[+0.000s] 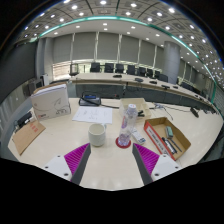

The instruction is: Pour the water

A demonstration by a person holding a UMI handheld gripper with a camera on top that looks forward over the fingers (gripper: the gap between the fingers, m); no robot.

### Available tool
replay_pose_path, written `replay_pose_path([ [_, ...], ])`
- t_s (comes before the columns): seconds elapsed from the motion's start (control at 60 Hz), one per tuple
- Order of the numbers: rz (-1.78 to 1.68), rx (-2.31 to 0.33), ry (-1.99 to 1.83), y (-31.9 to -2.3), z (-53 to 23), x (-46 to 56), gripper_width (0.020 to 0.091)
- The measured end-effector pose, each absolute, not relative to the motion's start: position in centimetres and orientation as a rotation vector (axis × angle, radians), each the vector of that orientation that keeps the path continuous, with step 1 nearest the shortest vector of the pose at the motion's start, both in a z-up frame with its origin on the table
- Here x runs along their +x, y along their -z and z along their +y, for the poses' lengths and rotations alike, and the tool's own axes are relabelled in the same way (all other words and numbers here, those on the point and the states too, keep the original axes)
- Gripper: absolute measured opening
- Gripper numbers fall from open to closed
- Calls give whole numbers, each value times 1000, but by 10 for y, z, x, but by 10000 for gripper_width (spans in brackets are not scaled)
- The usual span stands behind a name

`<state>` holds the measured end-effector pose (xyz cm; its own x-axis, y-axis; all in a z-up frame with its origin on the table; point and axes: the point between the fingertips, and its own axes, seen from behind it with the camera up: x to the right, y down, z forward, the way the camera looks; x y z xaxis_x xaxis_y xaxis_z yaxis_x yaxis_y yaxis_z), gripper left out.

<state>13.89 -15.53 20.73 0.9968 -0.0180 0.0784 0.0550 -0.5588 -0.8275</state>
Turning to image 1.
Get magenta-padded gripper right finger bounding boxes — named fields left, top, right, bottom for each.
left=131, top=142, right=183, bottom=186

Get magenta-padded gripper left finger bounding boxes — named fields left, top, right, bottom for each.
left=41, top=142, right=92, bottom=186

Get clear plastic water bottle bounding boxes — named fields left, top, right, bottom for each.
left=117, top=103, right=138, bottom=148

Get small white packet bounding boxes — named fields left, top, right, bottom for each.
left=130, top=128, right=147, bottom=145

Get black marker pen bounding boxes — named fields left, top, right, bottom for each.
left=169, top=138, right=183, bottom=153
left=161, top=136, right=178, bottom=155

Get white ceramic mug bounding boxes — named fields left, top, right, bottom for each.
left=87, top=123, right=108, bottom=148

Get flat round red coaster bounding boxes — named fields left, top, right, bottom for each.
left=115, top=135, right=132, bottom=150

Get brown cardboard box red-edged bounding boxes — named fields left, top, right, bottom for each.
left=143, top=116, right=192, bottom=162

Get green whiteboard eraser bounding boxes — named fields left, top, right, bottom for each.
left=165, top=125, right=174, bottom=139

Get printed white paper sheet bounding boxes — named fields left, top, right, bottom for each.
left=71, top=105, right=114, bottom=125

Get black desk phone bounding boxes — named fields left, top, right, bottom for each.
left=78, top=93, right=102, bottom=107

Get large white cardboard box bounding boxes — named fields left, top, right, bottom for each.
left=30, top=83, right=72, bottom=122

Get black power adapter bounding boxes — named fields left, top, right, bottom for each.
left=15, top=110, right=34, bottom=129

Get black desktop microphone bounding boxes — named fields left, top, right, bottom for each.
left=189, top=106, right=200, bottom=119

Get long curved conference desk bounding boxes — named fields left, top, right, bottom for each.
left=69, top=72, right=214, bottom=108

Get grey boxy monitor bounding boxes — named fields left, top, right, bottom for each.
left=31, top=78, right=44, bottom=93

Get row of black office chairs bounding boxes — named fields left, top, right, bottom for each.
left=69, top=61, right=169, bottom=83

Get recessed ceiling lights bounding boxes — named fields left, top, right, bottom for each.
left=23, top=0, right=224, bottom=78

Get thin black cable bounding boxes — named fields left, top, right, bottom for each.
left=153, top=103, right=174, bottom=121

